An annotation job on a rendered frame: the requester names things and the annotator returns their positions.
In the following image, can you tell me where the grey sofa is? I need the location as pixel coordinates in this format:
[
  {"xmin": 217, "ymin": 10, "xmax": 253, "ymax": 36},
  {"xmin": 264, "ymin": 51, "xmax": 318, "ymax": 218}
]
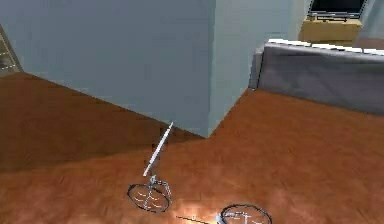
[{"xmin": 248, "ymin": 38, "xmax": 384, "ymax": 117}]

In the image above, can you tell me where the yellow television stand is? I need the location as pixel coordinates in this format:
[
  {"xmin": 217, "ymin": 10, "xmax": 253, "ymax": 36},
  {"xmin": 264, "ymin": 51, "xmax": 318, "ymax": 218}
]
[{"xmin": 298, "ymin": 17, "xmax": 364, "ymax": 47}]

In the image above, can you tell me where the black television set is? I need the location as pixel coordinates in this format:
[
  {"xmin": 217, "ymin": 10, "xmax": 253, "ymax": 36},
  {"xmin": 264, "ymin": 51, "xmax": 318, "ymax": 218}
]
[{"xmin": 306, "ymin": 0, "xmax": 368, "ymax": 22}]

